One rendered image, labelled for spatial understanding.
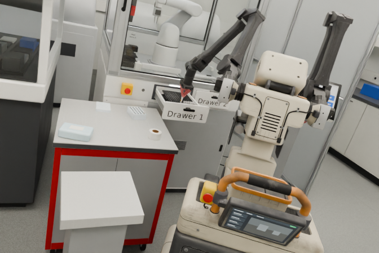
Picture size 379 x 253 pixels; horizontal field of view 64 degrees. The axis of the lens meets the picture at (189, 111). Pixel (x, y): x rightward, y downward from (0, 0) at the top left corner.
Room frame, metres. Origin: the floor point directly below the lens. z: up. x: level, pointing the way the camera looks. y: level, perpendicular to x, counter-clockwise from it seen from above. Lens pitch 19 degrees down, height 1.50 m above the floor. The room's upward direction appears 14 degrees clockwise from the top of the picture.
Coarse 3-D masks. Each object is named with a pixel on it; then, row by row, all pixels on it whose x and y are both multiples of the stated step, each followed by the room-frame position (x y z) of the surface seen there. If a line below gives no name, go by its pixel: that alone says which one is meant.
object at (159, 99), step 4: (156, 88) 2.02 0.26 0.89; (160, 88) 2.04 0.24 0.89; (156, 92) 1.98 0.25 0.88; (160, 92) 2.03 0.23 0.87; (156, 96) 1.95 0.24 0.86; (160, 96) 1.87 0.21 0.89; (156, 100) 1.94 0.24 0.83; (160, 100) 1.85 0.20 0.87; (164, 100) 1.81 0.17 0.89; (192, 100) 1.99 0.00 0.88; (160, 104) 1.83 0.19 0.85; (164, 104) 1.76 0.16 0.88; (196, 104) 1.92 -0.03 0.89
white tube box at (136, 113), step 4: (128, 108) 1.78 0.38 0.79; (132, 108) 1.78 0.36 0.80; (136, 108) 1.80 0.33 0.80; (140, 108) 1.82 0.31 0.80; (128, 112) 1.77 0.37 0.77; (132, 112) 1.72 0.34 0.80; (136, 112) 1.74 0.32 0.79; (140, 112) 1.76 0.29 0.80; (132, 116) 1.71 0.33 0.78; (136, 116) 1.70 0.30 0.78; (140, 116) 1.72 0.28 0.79; (144, 116) 1.73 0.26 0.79
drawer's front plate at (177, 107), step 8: (168, 104) 1.69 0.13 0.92; (176, 104) 1.71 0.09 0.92; (184, 104) 1.73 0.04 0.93; (192, 104) 1.77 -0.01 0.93; (176, 112) 1.72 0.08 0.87; (184, 112) 1.74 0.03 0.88; (192, 112) 1.76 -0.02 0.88; (200, 112) 1.78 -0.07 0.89; (208, 112) 1.80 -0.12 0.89; (176, 120) 1.72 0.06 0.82; (184, 120) 1.74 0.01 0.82; (192, 120) 1.76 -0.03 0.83; (200, 120) 1.78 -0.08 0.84
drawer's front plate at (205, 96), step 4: (196, 92) 2.11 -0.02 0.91; (200, 92) 2.11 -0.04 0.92; (204, 92) 2.12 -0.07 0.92; (208, 92) 2.14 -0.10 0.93; (212, 92) 2.16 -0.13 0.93; (196, 96) 2.10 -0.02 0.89; (200, 96) 2.11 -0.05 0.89; (204, 96) 2.13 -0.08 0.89; (208, 96) 2.14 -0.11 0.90; (196, 100) 2.11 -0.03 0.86; (200, 100) 2.12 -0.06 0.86; (204, 100) 2.13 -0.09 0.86; (208, 100) 2.14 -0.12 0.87; (212, 100) 2.15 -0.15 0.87; (216, 100) 2.17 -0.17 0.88; (200, 104) 2.12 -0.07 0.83; (204, 104) 2.13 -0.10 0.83; (208, 104) 2.14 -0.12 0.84; (216, 104) 2.17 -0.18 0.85; (220, 104) 2.18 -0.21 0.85; (224, 104) 2.20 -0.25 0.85; (228, 104) 2.21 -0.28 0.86; (224, 108) 2.20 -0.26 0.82
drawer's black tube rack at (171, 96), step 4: (164, 92) 1.95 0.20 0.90; (168, 92) 1.98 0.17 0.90; (172, 92) 2.01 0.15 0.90; (176, 92) 2.02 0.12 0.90; (180, 92) 2.05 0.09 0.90; (164, 96) 1.96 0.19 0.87; (168, 96) 1.89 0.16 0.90; (172, 96) 1.91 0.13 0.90; (176, 96) 1.93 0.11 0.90; (180, 96) 1.96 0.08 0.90; (188, 96) 2.01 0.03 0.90; (168, 100) 1.90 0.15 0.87; (172, 100) 1.84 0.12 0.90; (176, 100) 1.85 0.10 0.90; (184, 100) 1.89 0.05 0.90; (188, 100) 1.92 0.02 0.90
